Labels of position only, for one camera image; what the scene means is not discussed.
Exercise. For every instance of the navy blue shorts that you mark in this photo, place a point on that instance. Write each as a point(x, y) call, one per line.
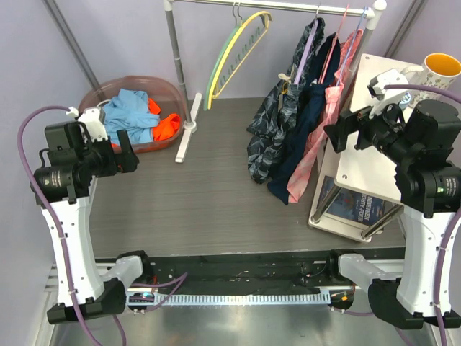
point(308, 103)

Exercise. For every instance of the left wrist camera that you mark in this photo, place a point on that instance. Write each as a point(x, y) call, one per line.
point(93, 118)

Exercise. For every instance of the pink hanger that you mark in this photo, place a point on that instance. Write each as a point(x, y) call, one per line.
point(333, 44)

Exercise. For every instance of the white floral mug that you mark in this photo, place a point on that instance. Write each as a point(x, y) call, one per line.
point(438, 70)

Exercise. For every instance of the pink shorts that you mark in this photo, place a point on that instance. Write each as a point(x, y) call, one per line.
point(330, 97)

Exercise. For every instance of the blue book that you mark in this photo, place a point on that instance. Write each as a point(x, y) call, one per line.
point(356, 208)

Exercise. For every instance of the green hanger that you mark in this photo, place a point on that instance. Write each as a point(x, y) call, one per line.
point(225, 57)

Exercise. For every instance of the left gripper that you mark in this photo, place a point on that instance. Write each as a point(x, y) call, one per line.
point(130, 160)

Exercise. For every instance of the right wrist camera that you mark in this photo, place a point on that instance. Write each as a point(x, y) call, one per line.
point(388, 88)

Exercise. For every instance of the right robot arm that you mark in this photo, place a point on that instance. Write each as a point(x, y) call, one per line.
point(429, 186)

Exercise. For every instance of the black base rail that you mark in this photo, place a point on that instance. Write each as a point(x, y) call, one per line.
point(275, 273)

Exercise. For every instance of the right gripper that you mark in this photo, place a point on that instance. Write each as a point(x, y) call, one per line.
point(350, 121)

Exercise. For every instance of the light blue shorts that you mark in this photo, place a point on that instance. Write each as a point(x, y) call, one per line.
point(129, 111)

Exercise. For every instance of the blue lidded jar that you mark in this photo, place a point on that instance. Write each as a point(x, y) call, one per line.
point(405, 101)

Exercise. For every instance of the orange shorts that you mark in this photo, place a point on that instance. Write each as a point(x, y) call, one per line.
point(166, 127)

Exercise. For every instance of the white slotted cable duct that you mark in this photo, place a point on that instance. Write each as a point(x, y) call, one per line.
point(322, 298)

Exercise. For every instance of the translucent pink laundry basket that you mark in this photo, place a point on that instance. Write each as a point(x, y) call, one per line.
point(161, 91)

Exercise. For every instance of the blue hanger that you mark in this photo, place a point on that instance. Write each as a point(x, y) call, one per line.
point(350, 46)

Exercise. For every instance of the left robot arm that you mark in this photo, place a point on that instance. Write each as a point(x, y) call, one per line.
point(76, 157)

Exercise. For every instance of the purple hanger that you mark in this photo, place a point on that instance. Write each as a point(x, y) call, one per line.
point(307, 48)

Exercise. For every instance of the dark patterned shorts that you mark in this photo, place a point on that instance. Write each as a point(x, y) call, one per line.
point(277, 115)

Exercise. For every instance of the white side table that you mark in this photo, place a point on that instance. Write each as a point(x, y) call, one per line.
point(366, 171)

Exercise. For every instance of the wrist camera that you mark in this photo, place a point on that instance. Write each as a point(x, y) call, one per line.
point(93, 118)
point(388, 88)

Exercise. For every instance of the yellow hanger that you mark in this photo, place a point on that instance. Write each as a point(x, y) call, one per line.
point(237, 54)

